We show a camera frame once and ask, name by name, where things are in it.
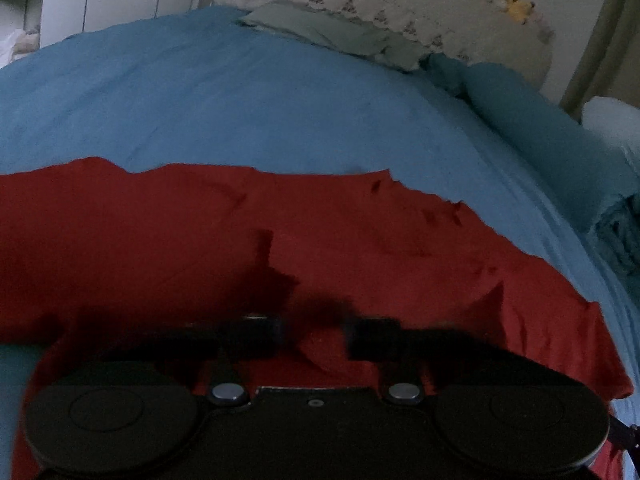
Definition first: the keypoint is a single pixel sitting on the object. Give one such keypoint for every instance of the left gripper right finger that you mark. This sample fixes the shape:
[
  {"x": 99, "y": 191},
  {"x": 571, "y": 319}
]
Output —
[{"x": 446, "y": 364}]

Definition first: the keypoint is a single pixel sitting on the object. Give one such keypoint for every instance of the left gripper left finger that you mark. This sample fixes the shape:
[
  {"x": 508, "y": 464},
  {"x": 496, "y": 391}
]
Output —
[{"x": 180, "y": 364}]

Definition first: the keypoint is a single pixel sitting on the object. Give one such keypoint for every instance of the red cloth garment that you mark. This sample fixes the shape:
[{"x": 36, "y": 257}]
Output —
[{"x": 183, "y": 245}]

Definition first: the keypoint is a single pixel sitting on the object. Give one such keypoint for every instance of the blue bed sheet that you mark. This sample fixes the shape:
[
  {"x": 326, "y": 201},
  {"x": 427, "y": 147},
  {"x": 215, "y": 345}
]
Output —
[{"x": 203, "y": 88}]

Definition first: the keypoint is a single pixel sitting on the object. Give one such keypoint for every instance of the teal rolled blanket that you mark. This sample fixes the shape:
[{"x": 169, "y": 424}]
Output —
[{"x": 597, "y": 186}]

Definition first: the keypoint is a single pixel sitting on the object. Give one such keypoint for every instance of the white pillow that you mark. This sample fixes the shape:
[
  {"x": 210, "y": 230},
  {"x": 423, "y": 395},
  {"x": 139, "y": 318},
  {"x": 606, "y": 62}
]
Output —
[{"x": 615, "y": 122}]

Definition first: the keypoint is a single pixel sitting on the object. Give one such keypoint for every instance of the pale green pillow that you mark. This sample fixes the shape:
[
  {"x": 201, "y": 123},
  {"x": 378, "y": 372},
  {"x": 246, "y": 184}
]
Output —
[{"x": 332, "y": 31}]

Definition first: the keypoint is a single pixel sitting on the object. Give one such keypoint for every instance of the olive curtain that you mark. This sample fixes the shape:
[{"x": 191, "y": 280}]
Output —
[{"x": 609, "y": 66}]

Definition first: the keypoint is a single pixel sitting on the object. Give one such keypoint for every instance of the yellow plush toy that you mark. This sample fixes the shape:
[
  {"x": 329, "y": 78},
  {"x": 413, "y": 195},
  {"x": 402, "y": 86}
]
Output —
[{"x": 519, "y": 10}]

